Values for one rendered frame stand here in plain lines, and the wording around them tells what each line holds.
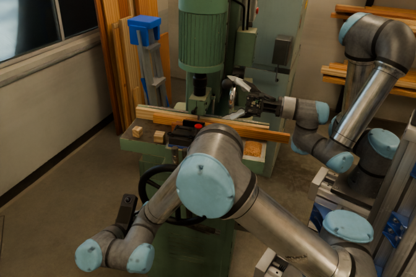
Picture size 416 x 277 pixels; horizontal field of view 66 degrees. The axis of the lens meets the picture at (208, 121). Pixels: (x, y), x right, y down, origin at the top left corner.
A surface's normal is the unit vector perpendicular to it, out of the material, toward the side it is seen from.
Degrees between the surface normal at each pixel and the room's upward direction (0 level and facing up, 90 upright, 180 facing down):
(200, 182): 85
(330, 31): 90
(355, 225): 7
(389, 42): 69
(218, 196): 85
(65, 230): 0
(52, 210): 0
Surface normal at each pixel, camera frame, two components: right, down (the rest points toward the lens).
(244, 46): -0.22, 0.49
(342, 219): 0.07, -0.91
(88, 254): -0.21, 0.02
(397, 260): -0.58, 0.39
